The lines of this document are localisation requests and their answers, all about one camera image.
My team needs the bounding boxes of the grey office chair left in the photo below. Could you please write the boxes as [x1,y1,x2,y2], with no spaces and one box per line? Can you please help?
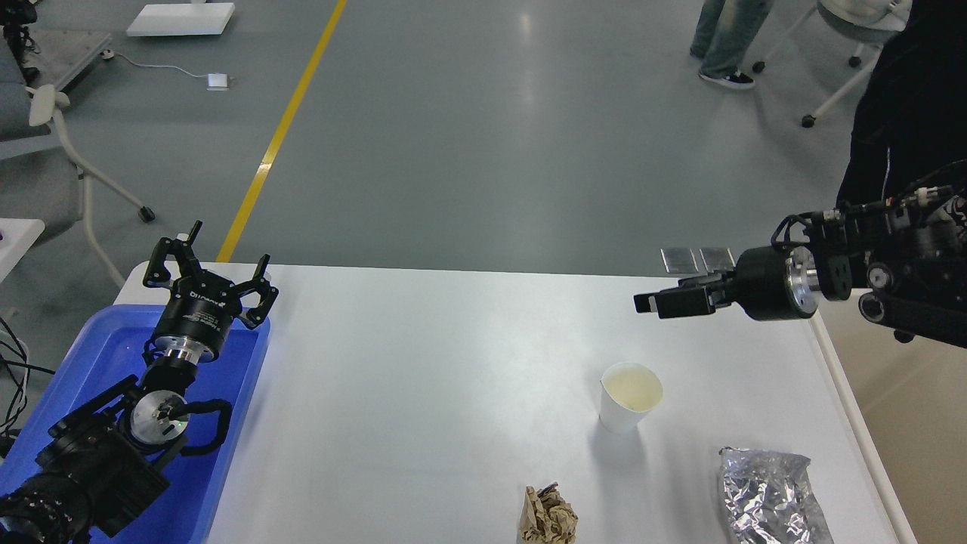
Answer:
[2,42,155,286]

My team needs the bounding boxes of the white side table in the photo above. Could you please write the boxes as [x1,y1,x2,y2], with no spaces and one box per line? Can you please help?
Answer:
[1,218,45,282]

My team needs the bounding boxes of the metal floor plate right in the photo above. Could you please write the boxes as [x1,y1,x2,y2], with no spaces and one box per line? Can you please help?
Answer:
[699,247,735,274]

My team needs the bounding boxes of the white power cable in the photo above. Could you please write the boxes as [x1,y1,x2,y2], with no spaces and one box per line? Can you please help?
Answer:
[102,48,211,79]

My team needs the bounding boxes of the person in jeans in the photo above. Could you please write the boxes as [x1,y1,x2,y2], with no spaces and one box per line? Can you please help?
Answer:
[688,1,774,91]

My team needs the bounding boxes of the metal floor plate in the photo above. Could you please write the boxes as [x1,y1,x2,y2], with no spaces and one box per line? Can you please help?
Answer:
[699,247,735,274]
[660,247,699,275]

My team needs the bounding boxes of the white paper cup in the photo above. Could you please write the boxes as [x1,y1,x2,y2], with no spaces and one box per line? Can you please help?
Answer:
[600,362,664,434]

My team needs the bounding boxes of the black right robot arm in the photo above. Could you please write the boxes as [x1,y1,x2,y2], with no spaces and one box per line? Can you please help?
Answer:
[633,159,966,348]

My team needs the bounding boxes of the white flat board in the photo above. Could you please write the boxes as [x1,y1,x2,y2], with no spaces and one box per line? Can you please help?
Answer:
[125,2,236,37]

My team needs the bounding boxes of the crumpled brown paper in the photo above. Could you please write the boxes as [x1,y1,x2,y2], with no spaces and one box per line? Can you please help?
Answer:
[517,482,578,543]

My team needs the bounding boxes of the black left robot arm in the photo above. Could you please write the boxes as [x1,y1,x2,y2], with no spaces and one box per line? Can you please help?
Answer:
[2,221,279,543]

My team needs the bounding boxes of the metal floor plate left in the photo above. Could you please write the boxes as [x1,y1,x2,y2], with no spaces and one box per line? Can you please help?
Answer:
[660,247,699,275]

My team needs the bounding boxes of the white power adapter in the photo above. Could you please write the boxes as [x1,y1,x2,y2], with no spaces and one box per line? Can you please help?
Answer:
[206,73,230,91]

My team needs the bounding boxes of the black cables at left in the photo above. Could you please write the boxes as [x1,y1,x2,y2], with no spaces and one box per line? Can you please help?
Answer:
[0,316,57,459]

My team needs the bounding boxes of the beige plastic bin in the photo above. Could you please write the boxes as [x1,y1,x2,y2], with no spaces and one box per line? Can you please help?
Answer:
[818,300,966,543]

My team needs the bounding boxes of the grey floor platform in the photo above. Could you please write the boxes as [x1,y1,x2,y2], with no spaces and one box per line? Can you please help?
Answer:
[27,28,112,91]

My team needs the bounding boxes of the blue plastic tray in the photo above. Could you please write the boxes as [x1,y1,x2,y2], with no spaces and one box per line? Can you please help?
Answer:
[0,304,271,544]

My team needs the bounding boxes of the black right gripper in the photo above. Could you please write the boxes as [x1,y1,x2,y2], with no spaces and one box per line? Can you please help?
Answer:
[633,246,818,321]

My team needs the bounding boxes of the person in black clothes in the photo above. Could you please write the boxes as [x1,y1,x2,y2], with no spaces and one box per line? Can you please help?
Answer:
[835,1,966,206]

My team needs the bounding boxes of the crumpled silver foil bag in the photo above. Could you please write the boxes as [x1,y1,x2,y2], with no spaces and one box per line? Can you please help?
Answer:
[716,447,833,543]

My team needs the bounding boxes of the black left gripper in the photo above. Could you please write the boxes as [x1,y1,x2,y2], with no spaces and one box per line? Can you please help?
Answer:
[142,221,279,364]

